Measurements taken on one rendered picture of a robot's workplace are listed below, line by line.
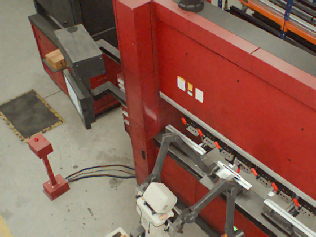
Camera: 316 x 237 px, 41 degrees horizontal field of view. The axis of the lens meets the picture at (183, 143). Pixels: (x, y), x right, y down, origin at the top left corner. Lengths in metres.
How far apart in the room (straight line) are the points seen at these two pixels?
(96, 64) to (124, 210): 1.88
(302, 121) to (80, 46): 1.83
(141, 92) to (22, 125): 2.53
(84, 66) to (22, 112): 2.76
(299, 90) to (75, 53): 1.76
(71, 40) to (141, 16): 0.65
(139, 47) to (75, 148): 2.30
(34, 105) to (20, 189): 1.41
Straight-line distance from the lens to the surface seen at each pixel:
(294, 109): 2.81
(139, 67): 3.57
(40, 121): 5.89
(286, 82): 2.72
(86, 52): 3.49
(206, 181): 3.67
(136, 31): 3.38
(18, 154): 5.58
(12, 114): 6.12
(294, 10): 5.11
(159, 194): 3.12
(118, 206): 4.79
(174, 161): 4.13
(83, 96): 3.62
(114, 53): 3.87
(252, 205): 3.72
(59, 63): 4.97
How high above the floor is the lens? 3.90
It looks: 47 degrees down
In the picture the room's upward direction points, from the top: straight up
